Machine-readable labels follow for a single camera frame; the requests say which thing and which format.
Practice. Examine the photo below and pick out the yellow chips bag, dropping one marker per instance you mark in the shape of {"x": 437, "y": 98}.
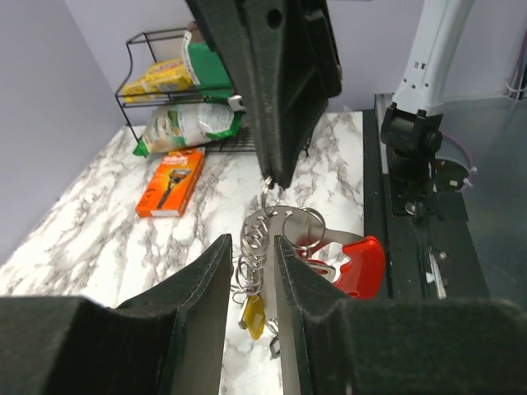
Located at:
{"x": 160, "y": 78}

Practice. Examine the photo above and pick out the red handled steel key organizer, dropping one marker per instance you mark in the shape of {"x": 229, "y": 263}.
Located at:
{"x": 354, "y": 264}

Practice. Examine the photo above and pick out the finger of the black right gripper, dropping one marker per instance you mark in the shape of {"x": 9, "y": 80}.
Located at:
{"x": 268, "y": 53}
{"x": 321, "y": 35}

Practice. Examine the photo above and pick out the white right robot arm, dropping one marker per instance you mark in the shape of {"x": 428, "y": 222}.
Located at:
{"x": 411, "y": 126}

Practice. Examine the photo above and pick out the white green snack bag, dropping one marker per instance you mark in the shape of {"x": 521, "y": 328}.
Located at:
{"x": 178, "y": 127}

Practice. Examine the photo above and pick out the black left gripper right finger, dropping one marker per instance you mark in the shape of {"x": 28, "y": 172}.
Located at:
{"x": 333, "y": 344}

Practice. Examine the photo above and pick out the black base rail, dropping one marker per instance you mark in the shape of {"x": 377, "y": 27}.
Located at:
{"x": 428, "y": 247}

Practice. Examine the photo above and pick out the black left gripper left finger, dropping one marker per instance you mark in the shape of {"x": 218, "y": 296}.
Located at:
{"x": 166, "y": 340}

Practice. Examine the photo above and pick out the black wire rack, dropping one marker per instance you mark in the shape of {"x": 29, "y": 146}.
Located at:
{"x": 242, "y": 142}

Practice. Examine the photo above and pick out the black key tag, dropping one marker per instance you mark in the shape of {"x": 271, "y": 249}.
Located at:
{"x": 274, "y": 347}

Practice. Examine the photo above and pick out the yellow key tag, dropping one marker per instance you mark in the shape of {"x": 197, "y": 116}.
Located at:
{"x": 252, "y": 316}

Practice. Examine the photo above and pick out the orange razor box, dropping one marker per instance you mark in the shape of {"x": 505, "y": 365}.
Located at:
{"x": 172, "y": 185}

